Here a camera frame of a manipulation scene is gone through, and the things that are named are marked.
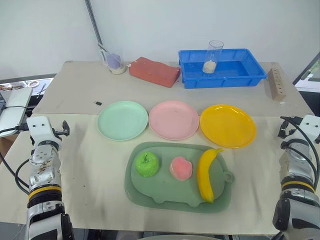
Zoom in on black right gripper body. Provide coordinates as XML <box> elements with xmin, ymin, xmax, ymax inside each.
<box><xmin>282</xmin><ymin>121</ymin><xmax>294</xmax><ymax>138</ymax></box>

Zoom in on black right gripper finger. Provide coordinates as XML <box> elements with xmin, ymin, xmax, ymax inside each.
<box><xmin>277</xmin><ymin>121</ymin><xmax>286</xmax><ymax>139</ymax></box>

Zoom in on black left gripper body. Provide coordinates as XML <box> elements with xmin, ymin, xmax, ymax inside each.
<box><xmin>51</xmin><ymin>127</ymin><xmax>66</xmax><ymax>138</ymax></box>

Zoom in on yellow plate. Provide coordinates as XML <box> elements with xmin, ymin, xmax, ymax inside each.
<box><xmin>199</xmin><ymin>104</ymin><xmax>257</xmax><ymax>149</ymax></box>

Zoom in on mint green plate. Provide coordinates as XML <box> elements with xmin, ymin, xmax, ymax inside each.
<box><xmin>97</xmin><ymin>100</ymin><xmax>149</xmax><ymax>142</ymax></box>

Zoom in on pink plate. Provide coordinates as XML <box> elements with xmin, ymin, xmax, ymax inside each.
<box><xmin>148</xmin><ymin>100</ymin><xmax>200</xmax><ymax>141</ymax></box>

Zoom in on wooden block with holes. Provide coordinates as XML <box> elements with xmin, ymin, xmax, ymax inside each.
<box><xmin>267</xmin><ymin>68</ymin><xmax>287</xmax><ymax>102</ymax></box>

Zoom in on cream table cloth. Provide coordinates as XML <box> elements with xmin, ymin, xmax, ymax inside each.
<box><xmin>4</xmin><ymin>112</ymin><xmax>320</xmax><ymax>236</ymax></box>

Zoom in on clear glass with purple scoop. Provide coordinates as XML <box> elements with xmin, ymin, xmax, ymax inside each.
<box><xmin>97</xmin><ymin>42</ymin><xmax>127</xmax><ymax>75</ymax></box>

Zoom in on green apple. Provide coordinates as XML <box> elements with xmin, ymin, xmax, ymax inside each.
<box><xmin>135</xmin><ymin>151</ymin><xmax>160</xmax><ymax>179</ymax></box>

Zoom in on blue plastic bin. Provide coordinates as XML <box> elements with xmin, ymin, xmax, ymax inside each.
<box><xmin>178</xmin><ymin>48</ymin><xmax>268</xmax><ymax>90</ymax></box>

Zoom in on yellow banana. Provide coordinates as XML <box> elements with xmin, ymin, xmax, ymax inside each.
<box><xmin>196</xmin><ymin>147</ymin><xmax>225</xmax><ymax>204</ymax></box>

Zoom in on tall clear plastic cup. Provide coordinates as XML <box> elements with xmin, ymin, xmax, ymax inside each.
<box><xmin>201</xmin><ymin>40</ymin><xmax>225</xmax><ymax>74</ymax></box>

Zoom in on red brick block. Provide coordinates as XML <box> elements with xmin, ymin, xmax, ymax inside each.
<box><xmin>128</xmin><ymin>56</ymin><xmax>182</xmax><ymax>89</ymax></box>

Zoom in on grey metal pole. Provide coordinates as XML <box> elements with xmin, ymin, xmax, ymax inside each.
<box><xmin>84</xmin><ymin>0</ymin><xmax>105</xmax><ymax>48</ymax></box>

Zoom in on pink peach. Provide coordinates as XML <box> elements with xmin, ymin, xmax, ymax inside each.
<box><xmin>169</xmin><ymin>156</ymin><xmax>194</xmax><ymax>181</ymax></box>

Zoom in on green pig-shaped tray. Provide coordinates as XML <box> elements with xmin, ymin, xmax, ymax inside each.
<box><xmin>124</xmin><ymin>141</ymin><xmax>236</xmax><ymax>214</ymax></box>

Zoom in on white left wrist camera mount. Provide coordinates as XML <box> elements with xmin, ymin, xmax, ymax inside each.
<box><xmin>25</xmin><ymin>115</ymin><xmax>63</xmax><ymax>151</ymax></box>

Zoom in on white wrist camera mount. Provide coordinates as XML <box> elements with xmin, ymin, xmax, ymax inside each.
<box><xmin>25</xmin><ymin>115</ymin><xmax>63</xmax><ymax>151</ymax></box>
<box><xmin>298</xmin><ymin>114</ymin><xmax>320</xmax><ymax>145</ymax></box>

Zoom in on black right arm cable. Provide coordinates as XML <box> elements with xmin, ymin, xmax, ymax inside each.
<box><xmin>279</xmin><ymin>115</ymin><xmax>319</xmax><ymax>187</ymax></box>

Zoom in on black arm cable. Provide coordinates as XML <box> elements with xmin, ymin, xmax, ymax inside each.
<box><xmin>0</xmin><ymin>151</ymin><xmax>31</xmax><ymax>196</ymax></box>
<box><xmin>279</xmin><ymin>115</ymin><xmax>319</xmax><ymax>187</ymax></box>

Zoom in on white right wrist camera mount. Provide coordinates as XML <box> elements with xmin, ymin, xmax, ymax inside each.
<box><xmin>298</xmin><ymin>114</ymin><xmax>320</xmax><ymax>145</ymax></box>

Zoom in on black laptop cable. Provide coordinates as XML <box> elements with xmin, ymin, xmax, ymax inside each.
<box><xmin>0</xmin><ymin>105</ymin><xmax>29</xmax><ymax>112</ymax></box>

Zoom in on white-handled scissors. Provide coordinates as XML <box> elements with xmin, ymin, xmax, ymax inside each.
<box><xmin>23</xmin><ymin>79</ymin><xmax>41</xmax><ymax>88</ymax></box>

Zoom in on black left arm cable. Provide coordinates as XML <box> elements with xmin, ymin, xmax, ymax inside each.
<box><xmin>0</xmin><ymin>151</ymin><xmax>31</xmax><ymax>196</ymax></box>

